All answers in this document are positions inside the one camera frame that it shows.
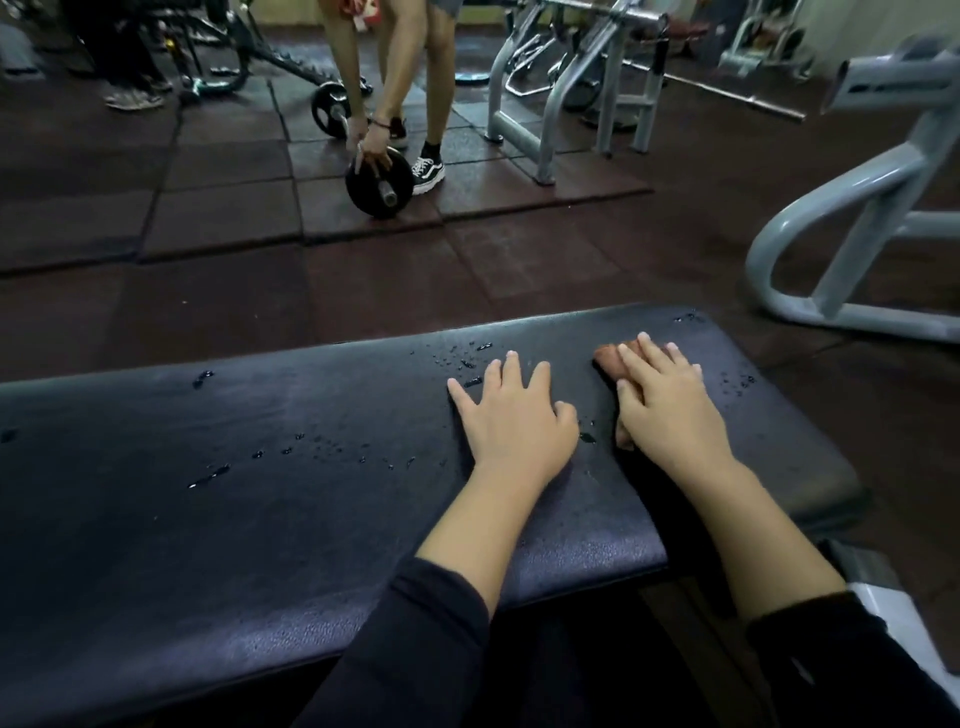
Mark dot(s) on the person's left thumb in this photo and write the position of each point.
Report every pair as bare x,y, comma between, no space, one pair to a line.
568,417

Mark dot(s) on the black plate-loaded dumbbell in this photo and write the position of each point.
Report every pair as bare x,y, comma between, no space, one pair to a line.
379,187

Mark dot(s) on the person's right little finger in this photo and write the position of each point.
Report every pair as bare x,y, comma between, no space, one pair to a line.
697,377

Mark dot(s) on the person's left hand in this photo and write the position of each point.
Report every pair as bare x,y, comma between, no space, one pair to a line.
517,435

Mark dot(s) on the black and white sneaker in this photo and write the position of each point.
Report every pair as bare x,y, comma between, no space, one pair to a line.
427,174
398,133

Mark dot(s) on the black adjustable bench frame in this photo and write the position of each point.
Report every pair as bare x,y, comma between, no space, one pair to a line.
262,49

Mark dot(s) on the person's left little finger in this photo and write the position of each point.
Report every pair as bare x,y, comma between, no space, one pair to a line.
463,396

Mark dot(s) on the black padded gym bench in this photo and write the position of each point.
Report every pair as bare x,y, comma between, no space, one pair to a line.
262,510

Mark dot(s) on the person's left middle finger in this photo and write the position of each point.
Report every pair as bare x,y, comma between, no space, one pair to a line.
513,373

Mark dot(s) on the brown cleaning cloth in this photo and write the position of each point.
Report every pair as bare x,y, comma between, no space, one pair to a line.
609,361

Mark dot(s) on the person's right hand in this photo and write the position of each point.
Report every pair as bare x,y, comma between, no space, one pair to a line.
671,420

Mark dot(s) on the steel barbell bar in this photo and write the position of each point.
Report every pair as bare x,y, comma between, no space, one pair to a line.
720,91

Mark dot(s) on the person's right forearm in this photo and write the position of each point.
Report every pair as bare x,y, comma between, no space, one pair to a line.
780,585

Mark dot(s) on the grey steel rack frame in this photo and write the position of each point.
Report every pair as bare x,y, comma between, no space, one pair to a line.
570,82

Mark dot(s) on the grey curved machine frame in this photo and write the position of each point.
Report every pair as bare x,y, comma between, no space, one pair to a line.
877,202

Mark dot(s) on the person's left forearm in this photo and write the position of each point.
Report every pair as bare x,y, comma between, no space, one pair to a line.
450,592

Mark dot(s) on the grey exercise machine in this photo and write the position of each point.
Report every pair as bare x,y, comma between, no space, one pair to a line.
765,41

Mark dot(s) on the blue weight plate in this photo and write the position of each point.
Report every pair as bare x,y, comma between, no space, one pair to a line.
471,76

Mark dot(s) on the person's right middle finger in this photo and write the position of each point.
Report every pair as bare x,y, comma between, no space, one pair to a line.
655,356

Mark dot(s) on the person's right thumb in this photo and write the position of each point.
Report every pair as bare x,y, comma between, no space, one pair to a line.
625,411

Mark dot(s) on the white bench frame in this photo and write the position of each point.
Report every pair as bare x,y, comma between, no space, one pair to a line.
892,607

